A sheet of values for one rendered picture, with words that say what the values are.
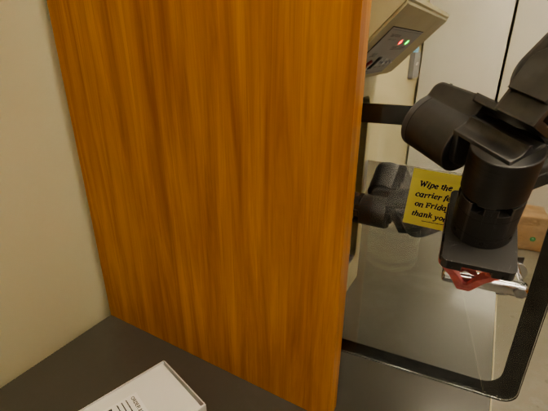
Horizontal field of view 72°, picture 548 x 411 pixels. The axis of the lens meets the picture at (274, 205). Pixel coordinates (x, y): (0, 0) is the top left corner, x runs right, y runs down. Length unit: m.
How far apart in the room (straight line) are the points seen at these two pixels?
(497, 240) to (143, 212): 0.50
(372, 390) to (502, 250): 0.36
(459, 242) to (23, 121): 0.65
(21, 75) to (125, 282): 0.39
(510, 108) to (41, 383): 0.76
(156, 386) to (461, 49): 3.33
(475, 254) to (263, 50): 0.31
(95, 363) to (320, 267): 0.47
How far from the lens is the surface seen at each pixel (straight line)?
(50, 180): 0.76
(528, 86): 0.35
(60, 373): 0.79
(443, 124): 0.39
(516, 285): 0.51
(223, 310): 0.63
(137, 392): 0.66
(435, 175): 0.51
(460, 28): 3.60
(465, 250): 0.42
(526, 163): 0.36
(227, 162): 0.50
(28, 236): 0.77
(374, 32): 0.48
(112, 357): 0.79
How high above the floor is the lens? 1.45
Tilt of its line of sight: 23 degrees down
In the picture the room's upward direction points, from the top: straight up
